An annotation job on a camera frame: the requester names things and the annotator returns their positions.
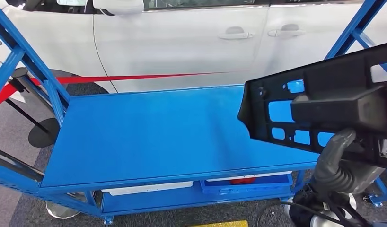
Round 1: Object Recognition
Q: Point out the red item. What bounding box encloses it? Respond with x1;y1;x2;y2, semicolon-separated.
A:
229;177;256;185

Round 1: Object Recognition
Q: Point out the chrome stanchion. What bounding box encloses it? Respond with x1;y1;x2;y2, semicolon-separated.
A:
45;192;96;220

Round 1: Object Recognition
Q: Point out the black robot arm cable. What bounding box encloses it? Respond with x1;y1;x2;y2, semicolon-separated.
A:
255;200;342;227

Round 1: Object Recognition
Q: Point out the blue metal shelf rack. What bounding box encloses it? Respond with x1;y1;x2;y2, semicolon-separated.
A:
0;0;387;226

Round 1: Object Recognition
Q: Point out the white car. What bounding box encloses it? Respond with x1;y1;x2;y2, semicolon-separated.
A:
0;0;387;95

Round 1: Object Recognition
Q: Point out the red barrier belt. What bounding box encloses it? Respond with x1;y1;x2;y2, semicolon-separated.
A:
30;71;235;86
0;83;18;109

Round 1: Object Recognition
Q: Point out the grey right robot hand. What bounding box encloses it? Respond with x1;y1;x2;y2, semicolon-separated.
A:
309;128;387;195

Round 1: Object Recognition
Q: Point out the blue plastic bin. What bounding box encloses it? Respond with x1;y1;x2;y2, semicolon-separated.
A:
200;174;294;195

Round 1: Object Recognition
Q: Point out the black plastic frame part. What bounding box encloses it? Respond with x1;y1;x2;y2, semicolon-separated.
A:
237;41;387;170

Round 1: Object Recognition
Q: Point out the black stanchion post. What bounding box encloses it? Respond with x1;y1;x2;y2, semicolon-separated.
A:
5;67;61;148

